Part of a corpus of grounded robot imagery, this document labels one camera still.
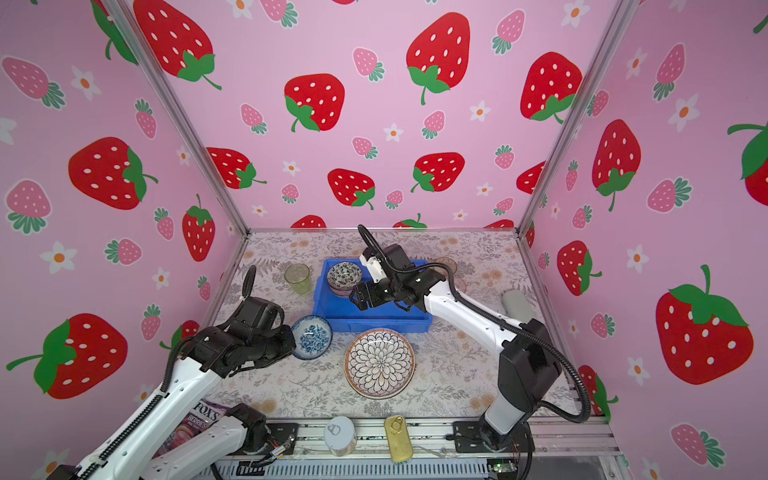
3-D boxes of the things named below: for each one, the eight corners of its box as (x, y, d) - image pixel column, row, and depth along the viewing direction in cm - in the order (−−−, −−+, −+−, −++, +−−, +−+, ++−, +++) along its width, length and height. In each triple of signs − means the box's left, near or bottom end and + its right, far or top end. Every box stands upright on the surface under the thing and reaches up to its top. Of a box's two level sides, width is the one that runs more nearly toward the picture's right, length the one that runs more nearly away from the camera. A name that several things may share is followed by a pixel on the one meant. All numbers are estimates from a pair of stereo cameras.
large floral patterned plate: (343, 400, 82) (340, 395, 79) (350, 334, 95) (348, 328, 91) (415, 400, 82) (416, 395, 79) (413, 334, 95) (413, 328, 91)
